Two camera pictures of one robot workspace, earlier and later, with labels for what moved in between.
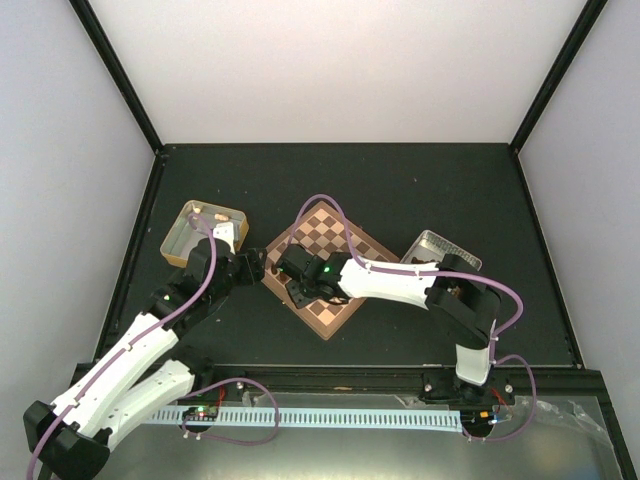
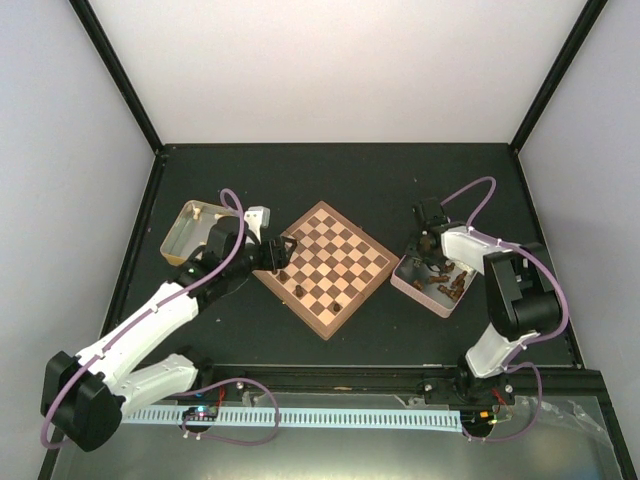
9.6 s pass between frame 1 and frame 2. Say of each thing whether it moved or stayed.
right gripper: moved
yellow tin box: stayed
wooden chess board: stayed
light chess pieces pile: stayed
